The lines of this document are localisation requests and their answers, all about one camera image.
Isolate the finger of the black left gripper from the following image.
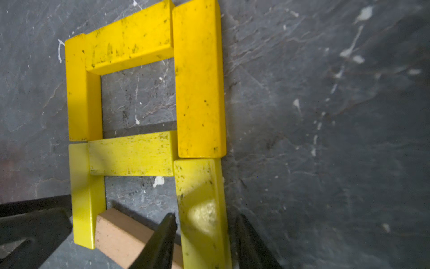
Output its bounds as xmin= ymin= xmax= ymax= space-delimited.
xmin=1 ymin=208 xmax=72 ymax=269
xmin=1 ymin=195 xmax=72 ymax=217

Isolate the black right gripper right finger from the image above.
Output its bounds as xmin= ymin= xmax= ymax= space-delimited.
xmin=235 ymin=214 xmax=283 ymax=269

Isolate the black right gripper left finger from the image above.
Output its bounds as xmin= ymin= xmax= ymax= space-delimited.
xmin=130 ymin=213 xmax=178 ymax=269

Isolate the tan wooden block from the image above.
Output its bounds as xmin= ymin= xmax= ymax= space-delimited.
xmin=94 ymin=207 xmax=184 ymax=269

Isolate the lime yellow block long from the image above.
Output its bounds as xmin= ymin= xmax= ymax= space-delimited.
xmin=87 ymin=131 xmax=179 ymax=177

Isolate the lime yellow block short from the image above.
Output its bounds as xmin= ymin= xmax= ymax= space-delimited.
xmin=172 ymin=1 xmax=227 ymax=158

